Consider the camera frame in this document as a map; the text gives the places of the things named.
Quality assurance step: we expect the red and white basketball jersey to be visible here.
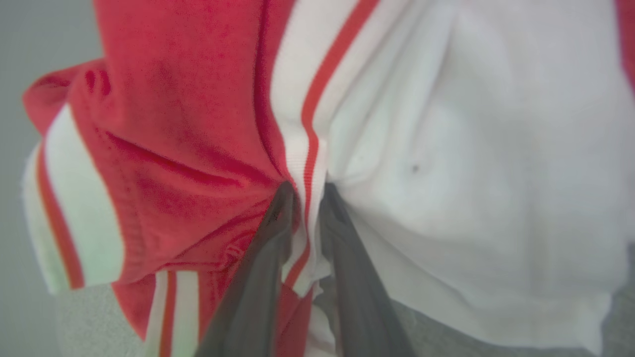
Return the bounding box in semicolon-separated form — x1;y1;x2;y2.
21;0;635;357

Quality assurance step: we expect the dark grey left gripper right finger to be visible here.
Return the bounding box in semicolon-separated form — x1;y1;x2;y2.
319;183;416;357

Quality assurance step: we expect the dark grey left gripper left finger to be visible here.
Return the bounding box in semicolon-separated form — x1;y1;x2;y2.
195;181;299;357

